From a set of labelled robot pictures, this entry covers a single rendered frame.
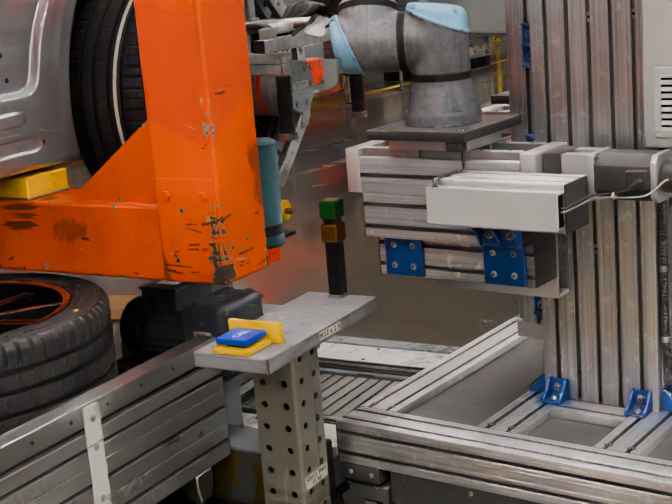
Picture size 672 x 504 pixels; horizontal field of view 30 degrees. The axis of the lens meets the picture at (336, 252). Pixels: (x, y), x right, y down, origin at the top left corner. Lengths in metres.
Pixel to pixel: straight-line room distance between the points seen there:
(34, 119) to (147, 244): 0.42
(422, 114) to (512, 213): 0.31
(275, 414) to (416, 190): 0.52
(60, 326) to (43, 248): 0.40
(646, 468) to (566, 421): 0.31
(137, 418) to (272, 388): 0.27
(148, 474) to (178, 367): 0.22
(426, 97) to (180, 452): 0.88
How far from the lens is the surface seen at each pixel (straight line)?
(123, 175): 2.68
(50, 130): 2.91
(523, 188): 2.24
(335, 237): 2.61
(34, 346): 2.43
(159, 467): 2.57
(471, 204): 2.26
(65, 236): 2.79
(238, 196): 2.57
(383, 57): 2.43
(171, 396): 2.57
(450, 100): 2.42
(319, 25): 2.77
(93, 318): 2.55
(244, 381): 3.21
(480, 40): 11.92
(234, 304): 2.87
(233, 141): 2.55
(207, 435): 2.69
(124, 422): 2.46
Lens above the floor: 1.16
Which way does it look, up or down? 13 degrees down
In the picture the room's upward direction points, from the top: 5 degrees counter-clockwise
